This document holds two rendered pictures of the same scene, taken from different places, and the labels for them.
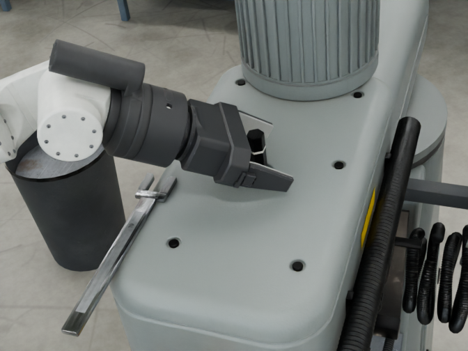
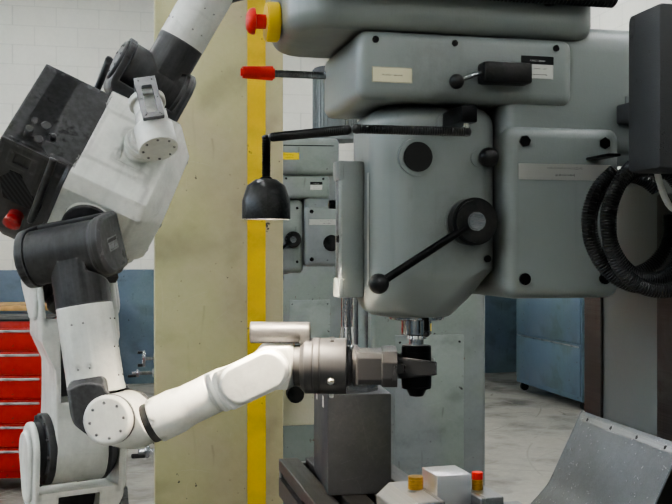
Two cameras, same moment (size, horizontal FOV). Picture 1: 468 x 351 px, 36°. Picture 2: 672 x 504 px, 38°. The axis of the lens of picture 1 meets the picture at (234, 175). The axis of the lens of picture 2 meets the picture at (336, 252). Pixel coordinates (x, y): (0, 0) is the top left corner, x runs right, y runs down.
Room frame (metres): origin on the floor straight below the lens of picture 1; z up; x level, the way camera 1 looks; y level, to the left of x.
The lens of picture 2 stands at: (-0.37, -1.18, 1.41)
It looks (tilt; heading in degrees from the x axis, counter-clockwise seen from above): 0 degrees down; 53
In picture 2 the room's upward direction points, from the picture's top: straight up
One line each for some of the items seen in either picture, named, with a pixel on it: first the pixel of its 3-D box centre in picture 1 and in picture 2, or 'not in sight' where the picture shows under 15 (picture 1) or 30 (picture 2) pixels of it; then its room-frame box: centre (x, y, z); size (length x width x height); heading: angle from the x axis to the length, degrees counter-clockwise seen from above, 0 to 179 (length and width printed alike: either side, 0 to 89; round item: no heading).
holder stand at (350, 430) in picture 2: not in sight; (350, 430); (0.81, 0.32, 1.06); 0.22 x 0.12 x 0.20; 61
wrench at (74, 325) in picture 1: (120, 246); not in sight; (0.56, 0.14, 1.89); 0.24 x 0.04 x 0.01; 156
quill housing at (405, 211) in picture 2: not in sight; (419, 213); (0.67, -0.03, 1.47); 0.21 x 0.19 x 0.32; 66
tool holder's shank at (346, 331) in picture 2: not in sight; (346, 316); (0.83, 0.37, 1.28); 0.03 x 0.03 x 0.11
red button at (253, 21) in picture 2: not in sight; (256, 21); (0.43, 0.07, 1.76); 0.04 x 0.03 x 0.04; 66
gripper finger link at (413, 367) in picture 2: not in sight; (416, 368); (0.64, -0.06, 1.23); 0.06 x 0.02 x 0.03; 141
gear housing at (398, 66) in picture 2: not in sight; (442, 81); (0.70, -0.05, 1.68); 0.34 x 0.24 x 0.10; 156
